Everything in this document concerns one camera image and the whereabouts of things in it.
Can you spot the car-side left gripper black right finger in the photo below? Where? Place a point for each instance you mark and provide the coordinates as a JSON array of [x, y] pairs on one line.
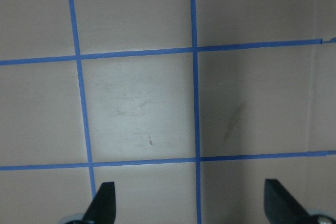
[[280, 207]]

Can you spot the car-side left gripper black left finger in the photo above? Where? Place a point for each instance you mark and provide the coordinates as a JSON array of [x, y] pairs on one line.
[[102, 209]]

